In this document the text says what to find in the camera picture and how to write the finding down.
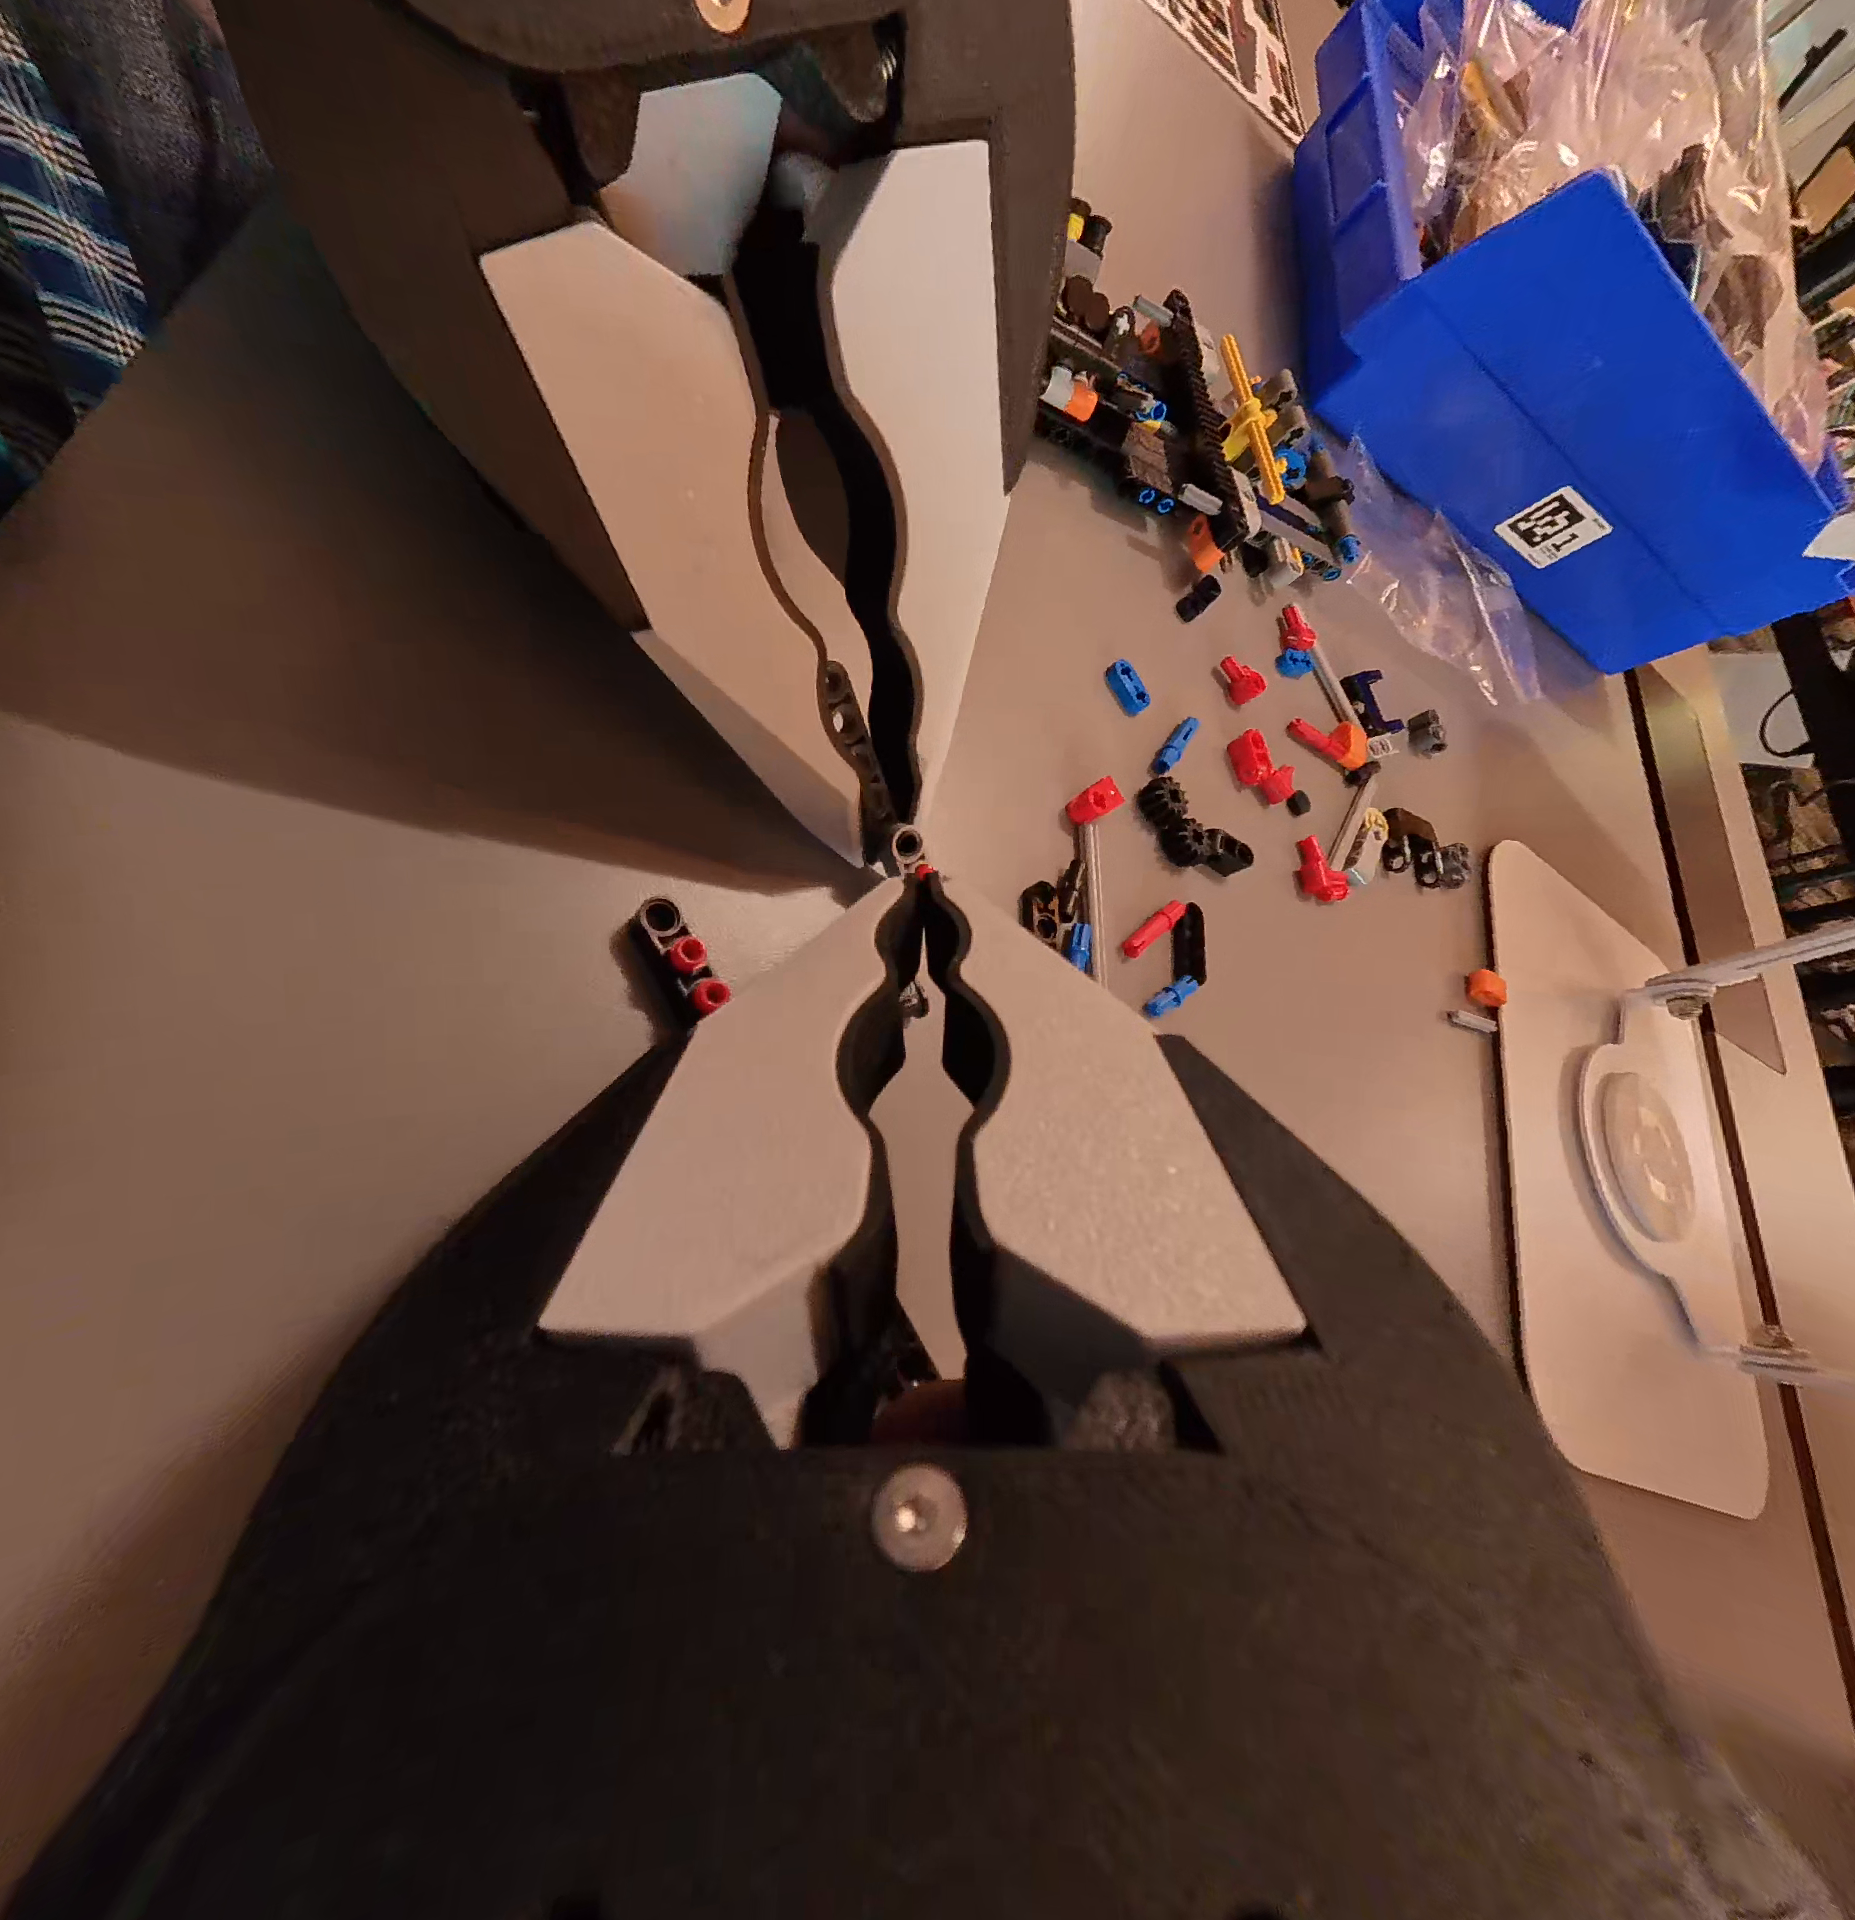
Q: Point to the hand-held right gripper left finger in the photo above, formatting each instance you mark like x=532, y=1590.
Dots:
x=718, y=1184

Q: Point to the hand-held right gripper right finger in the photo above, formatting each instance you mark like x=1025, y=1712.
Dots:
x=1121, y=1184

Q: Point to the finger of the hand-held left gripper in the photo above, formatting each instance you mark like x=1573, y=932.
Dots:
x=941, y=374
x=628, y=434

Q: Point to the grey lego beam with holes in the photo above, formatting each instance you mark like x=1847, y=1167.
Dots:
x=851, y=728

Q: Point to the black lego link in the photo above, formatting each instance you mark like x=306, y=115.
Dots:
x=1037, y=902

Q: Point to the black lego beam with red pins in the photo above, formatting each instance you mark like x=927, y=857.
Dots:
x=676, y=960

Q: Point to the partly built lego model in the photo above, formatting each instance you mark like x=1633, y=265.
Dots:
x=1167, y=421

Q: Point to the short black lego beam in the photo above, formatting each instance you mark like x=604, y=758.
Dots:
x=1191, y=939

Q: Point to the long red lego pin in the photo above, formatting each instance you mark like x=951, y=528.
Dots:
x=1151, y=931

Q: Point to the long grey lego axle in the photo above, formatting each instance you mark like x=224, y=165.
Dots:
x=1091, y=900

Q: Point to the black lego pin connector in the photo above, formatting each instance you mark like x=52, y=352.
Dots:
x=1199, y=601

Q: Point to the black angled lego connector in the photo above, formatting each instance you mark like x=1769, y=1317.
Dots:
x=1221, y=848

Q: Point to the black lego gear pair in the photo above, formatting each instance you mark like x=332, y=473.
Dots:
x=1161, y=804

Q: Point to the red lego axle connector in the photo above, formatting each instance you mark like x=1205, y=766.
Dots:
x=1095, y=801

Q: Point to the small orange lego piece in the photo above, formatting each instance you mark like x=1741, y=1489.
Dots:
x=1485, y=987

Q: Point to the tan lego connector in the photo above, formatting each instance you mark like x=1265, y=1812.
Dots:
x=1367, y=848

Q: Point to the dark grey lego axle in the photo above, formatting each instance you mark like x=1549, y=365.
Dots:
x=1355, y=818

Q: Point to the lego instruction sheet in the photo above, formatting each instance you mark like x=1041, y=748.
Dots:
x=1241, y=53

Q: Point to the large red lego connector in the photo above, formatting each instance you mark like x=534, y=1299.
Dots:
x=1251, y=758

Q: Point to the dark grey lego connector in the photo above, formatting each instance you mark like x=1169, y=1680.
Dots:
x=1451, y=865

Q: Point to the red lego axle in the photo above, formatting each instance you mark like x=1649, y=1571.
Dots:
x=1309, y=735

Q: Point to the orange lego connector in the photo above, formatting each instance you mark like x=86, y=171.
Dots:
x=1349, y=747

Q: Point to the thin grey lego beam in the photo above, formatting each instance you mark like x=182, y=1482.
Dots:
x=1335, y=687

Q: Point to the dark blue lego piece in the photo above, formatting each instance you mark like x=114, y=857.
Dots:
x=1371, y=697

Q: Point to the person's plaid shirt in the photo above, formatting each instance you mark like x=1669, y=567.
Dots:
x=56, y=255

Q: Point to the clear acrylic stand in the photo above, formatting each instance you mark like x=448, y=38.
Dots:
x=1661, y=1140

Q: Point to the blue plastic bin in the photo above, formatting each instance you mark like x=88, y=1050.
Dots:
x=1557, y=345

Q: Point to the clear plastic bag of parts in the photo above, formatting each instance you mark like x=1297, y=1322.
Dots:
x=1601, y=91

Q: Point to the dark cluttered shelf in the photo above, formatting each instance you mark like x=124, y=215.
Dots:
x=1835, y=721

